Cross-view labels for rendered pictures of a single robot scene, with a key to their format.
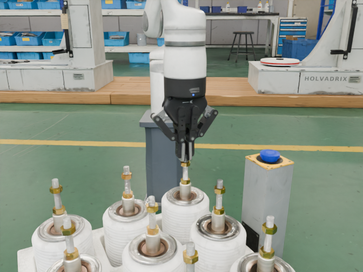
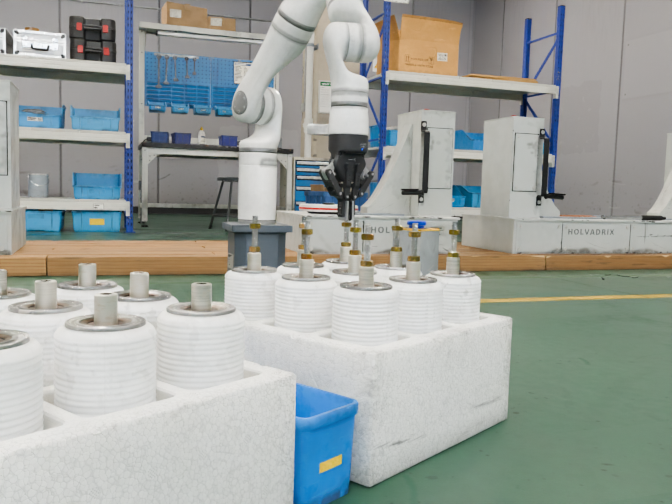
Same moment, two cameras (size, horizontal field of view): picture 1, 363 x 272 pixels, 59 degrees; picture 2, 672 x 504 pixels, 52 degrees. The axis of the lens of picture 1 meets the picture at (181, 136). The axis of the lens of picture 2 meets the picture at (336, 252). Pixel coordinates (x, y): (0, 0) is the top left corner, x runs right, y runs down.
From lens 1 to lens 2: 0.83 m
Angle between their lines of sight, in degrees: 26
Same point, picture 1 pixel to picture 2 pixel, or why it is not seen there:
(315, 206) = not seen: hidden behind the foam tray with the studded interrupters
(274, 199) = (426, 266)
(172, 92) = (344, 146)
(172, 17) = (345, 80)
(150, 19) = (251, 99)
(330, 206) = not seen: hidden behind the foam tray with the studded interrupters
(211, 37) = (159, 194)
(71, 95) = not seen: outside the picture
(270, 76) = (322, 227)
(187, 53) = (358, 111)
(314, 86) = (385, 241)
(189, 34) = (360, 95)
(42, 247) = (252, 277)
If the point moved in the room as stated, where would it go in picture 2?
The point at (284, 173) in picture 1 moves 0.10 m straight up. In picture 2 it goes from (433, 238) to (435, 189)
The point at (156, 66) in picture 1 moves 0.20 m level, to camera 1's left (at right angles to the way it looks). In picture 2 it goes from (317, 127) to (212, 121)
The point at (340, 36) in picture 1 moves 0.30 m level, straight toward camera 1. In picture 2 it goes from (410, 171) to (413, 169)
